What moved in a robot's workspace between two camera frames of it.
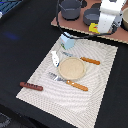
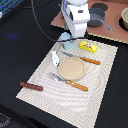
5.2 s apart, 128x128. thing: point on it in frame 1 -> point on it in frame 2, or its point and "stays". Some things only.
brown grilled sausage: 31,85 stays
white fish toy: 55,58 stays
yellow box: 94,28 -> 88,46
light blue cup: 67,41 stays
